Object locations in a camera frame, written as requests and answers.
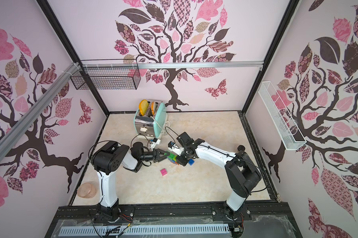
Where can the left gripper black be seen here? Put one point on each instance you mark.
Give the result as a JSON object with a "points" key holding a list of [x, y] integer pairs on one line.
{"points": [[156, 153]]}

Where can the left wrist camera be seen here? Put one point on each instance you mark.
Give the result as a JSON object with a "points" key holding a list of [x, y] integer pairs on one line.
{"points": [[154, 142]]}

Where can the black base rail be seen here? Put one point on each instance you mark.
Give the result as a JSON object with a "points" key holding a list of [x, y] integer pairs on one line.
{"points": [[257, 219]]}

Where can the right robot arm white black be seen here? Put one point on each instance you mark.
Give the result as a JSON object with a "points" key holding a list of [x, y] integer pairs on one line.
{"points": [[243, 175]]}

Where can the pink lego brick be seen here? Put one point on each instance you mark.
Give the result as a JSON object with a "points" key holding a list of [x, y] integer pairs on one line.
{"points": [[163, 172]]}

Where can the small blue lego brick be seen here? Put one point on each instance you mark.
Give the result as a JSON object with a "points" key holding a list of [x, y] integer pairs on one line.
{"points": [[191, 162]]}

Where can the mint green toaster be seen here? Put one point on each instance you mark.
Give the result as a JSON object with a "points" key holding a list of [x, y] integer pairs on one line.
{"points": [[151, 127]]}

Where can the white cable duct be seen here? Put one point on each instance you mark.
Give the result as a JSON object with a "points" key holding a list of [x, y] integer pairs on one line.
{"points": [[144, 230]]}

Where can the aluminium rail left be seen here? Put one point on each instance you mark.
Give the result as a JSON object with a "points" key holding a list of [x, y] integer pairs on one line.
{"points": [[20, 127]]}

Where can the white wire basket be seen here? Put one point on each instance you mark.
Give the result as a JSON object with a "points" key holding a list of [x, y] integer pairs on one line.
{"points": [[276, 103]]}

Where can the brown cylindrical cup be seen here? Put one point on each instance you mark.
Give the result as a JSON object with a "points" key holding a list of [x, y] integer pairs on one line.
{"points": [[241, 148]]}

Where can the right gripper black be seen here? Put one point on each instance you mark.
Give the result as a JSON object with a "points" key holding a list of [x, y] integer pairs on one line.
{"points": [[183, 155]]}

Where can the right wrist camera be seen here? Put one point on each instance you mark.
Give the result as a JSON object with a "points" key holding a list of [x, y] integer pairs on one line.
{"points": [[172, 147]]}

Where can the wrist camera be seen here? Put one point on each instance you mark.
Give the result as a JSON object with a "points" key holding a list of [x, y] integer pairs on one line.
{"points": [[154, 142], [172, 147]]}

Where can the yellow toast slice left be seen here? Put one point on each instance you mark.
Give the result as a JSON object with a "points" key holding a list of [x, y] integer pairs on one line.
{"points": [[143, 107]]}

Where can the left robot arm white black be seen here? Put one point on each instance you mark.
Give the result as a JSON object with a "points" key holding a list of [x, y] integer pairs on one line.
{"points": [[107, 160]]}

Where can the pink translucent bowl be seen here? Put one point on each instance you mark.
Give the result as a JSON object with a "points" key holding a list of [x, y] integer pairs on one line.
{"points": [[86, 190]]}

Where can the black wire basket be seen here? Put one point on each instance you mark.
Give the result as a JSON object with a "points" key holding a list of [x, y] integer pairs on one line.
{"points": [[122, 74]]}

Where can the brown toast slice right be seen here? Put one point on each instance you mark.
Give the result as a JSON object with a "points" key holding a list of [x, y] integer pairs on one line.
{"points": [[153, 108]]}

